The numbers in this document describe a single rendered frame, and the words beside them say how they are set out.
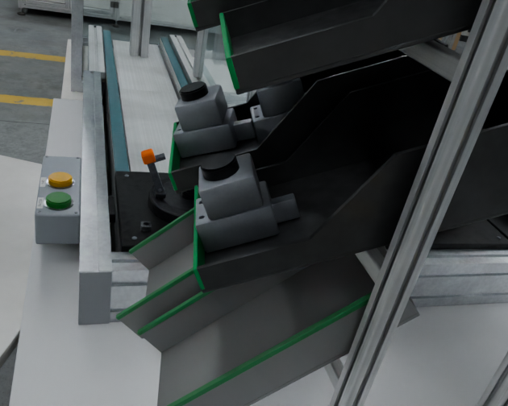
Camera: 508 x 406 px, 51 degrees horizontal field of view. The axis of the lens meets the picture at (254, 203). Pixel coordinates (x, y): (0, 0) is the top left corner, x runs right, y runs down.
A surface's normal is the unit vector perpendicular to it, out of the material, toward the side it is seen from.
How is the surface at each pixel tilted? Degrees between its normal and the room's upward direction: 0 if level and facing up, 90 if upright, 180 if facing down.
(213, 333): 45
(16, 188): 0
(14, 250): 0
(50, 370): 0
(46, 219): 90
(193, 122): 95
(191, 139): 95
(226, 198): 90
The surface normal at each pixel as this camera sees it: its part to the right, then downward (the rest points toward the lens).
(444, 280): 0.26, 0.52
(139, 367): 0.18, -0.85
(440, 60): -0.95, -0.02
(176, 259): -0.57, -0.68
